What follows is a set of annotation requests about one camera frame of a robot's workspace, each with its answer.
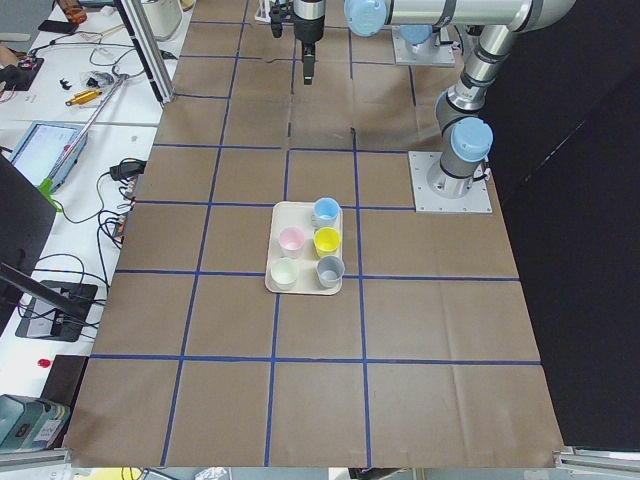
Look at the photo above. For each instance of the black power adapter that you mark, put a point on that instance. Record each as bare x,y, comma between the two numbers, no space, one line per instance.
127,168

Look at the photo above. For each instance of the gold cylinder tool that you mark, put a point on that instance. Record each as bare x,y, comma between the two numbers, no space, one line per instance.
84,97

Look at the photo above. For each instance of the white wire rack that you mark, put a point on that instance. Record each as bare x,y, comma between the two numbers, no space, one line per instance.
274,11

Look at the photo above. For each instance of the tablet with blue case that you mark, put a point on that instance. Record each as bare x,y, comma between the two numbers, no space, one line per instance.
39,155

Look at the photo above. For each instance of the black electronics box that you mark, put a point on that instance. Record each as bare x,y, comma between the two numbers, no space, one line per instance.
42,321

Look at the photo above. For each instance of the grey plastic cup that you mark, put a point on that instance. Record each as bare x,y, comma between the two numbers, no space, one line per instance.
330,270

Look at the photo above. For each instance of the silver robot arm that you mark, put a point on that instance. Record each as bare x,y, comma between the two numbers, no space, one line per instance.
364,18
467,139

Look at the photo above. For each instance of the blue plastic cup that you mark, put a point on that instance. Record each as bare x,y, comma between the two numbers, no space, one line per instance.
325,212

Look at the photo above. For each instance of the green box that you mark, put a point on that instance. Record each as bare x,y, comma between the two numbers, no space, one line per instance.
30,424

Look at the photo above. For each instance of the cream plastic tray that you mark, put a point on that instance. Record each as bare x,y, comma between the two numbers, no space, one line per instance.
296,214

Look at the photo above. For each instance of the black monitor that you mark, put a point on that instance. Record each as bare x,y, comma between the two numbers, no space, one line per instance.
26,221

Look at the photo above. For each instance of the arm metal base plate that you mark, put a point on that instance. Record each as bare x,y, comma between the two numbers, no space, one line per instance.
422,45
436,192

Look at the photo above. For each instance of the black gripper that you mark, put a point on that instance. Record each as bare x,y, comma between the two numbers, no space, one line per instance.
308,27

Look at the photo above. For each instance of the yellow plastic cup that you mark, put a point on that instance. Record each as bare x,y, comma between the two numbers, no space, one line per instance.
327,241

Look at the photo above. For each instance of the aluminium frame post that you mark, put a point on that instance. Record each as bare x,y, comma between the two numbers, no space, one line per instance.
139,30

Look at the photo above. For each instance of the cream white plastic cup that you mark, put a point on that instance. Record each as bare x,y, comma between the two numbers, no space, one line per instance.
284,273

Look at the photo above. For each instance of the pink plastic cup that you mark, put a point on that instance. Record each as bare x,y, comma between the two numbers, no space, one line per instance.
291,241

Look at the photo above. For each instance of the long metal rod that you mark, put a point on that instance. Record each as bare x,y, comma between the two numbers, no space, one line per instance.
45,187

